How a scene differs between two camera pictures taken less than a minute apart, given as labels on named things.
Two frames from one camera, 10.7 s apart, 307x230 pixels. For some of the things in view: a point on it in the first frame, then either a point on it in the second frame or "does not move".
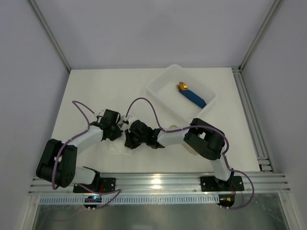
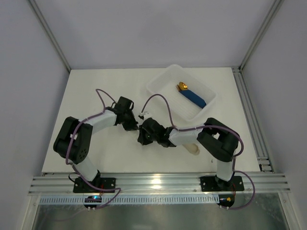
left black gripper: x=115 y=133 to x=131 y=124
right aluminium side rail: x=252 y=121 does not move
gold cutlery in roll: x=182 y=86 does not move
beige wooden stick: x=191 y=151 does not move
